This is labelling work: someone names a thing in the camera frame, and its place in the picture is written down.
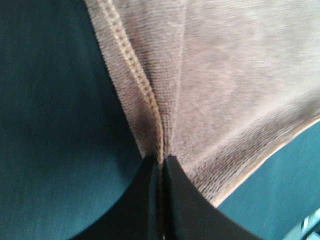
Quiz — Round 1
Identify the brown microfibre towel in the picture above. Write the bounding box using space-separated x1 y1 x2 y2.
84 0 320 209

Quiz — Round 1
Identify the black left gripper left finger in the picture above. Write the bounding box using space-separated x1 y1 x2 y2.
72 157 160 240

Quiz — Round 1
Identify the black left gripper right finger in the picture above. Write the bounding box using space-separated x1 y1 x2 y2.
163 155 260 240

